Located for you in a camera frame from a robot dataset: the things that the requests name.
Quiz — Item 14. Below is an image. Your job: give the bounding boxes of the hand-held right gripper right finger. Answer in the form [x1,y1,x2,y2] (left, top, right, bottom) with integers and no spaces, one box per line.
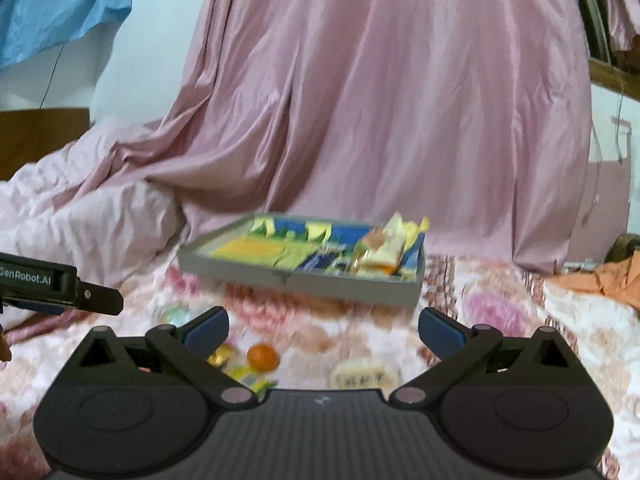
[390,306,583,409]

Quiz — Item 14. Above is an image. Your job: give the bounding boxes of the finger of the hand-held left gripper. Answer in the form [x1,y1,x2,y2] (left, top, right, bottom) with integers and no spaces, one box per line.
[77,282,124,317]

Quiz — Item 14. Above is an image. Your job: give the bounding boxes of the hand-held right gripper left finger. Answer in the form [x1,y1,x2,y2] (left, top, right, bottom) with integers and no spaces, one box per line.
[75,306,261,409]

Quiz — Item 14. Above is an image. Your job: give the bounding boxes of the yellow snack packet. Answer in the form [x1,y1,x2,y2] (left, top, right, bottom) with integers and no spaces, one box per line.
[206,342,236,367]

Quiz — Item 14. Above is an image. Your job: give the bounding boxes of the orange fruit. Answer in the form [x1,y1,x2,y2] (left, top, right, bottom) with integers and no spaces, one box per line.
[247,342,279,373]

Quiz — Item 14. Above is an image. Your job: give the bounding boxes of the grey cardboard tray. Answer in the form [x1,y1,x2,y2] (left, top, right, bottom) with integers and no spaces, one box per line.
[177,212,427,308]

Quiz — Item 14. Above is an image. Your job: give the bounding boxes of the light blue sausage packet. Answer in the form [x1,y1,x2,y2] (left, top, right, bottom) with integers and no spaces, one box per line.
[157,304,201,326]

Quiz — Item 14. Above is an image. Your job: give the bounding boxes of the green label cake packet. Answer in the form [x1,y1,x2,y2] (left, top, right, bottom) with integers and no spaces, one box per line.
[222,365,278,393]

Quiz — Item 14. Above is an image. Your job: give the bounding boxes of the floral bedsheet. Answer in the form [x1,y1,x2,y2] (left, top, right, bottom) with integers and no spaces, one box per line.
[0,252,640,480]

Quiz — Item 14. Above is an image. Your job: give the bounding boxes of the white snack packet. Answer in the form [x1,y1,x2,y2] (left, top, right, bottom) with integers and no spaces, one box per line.
[330,360,403,391]

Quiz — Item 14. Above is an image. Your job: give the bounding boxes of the pale pink quilt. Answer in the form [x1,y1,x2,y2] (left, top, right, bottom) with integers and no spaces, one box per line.
[0,117,188,286]

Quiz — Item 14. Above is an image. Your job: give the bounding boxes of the clear sponge cake packet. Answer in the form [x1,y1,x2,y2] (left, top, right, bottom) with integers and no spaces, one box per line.
[350,215,408,276]

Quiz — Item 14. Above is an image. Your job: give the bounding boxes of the yellow wrapper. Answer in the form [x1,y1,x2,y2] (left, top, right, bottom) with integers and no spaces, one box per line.
[400,216,431,248]

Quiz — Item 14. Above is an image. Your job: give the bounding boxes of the wooden headboard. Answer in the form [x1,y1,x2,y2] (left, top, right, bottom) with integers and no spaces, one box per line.
[0,107,91,181]

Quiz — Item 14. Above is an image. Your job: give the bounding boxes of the orange cloth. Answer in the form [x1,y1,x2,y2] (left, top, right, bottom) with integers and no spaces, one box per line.
[552,260,640,318]

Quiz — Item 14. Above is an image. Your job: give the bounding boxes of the dark brown object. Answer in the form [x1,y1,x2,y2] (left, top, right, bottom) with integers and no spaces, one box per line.
[607,234,640,263]

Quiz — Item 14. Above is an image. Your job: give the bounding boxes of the pink curtain sheet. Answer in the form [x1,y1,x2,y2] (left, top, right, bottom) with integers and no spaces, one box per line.
[50,0,601,276]

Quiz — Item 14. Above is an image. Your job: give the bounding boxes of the blue cloth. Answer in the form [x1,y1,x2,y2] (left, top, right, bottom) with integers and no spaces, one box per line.
[0,0,133,68]

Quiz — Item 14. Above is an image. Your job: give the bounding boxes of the thin black cable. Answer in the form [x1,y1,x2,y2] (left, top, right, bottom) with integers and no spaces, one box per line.
[39,42,67,111]

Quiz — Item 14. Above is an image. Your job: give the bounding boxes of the dark furniture frame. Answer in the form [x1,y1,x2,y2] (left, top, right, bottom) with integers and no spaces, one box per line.
[567,0,613,61]

